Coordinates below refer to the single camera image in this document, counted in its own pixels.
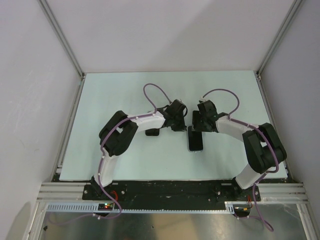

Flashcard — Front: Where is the clear phone case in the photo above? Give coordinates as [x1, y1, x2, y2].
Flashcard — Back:
[186, 125, 204, 153]

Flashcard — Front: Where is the dark blue smartphone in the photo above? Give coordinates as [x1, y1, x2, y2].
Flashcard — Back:
[187, 126, 203, 151]

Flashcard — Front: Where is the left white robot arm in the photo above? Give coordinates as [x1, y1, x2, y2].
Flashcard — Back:
[90, 108, 188, 200]

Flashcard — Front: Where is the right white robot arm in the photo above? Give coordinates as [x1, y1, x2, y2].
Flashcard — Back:
[191, 110, 288, 201]

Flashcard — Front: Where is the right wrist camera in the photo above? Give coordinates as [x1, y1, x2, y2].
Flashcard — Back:
[197, 100, 218, 118]

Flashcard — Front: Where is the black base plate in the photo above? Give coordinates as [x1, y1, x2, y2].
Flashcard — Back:
[82, 180, 261, 211]

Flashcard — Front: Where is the white slotted cable duct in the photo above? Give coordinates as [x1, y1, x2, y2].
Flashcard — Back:
[46, 201, 237, 215]

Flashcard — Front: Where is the aluminium frame rail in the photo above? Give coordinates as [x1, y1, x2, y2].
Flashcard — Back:
[257, 183, 309, 204]

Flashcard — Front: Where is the right aluminium corner post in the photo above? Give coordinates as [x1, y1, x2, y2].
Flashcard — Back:
[256, 0, 305, 77]

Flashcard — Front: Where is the aluminium corner post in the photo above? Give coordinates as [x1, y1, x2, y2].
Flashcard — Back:
[256, 0, 305, 77]
[37, 0, 85, 79]

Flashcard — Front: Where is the left aluminium corner post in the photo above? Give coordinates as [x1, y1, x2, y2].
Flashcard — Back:
[37, 0, 85, 79]

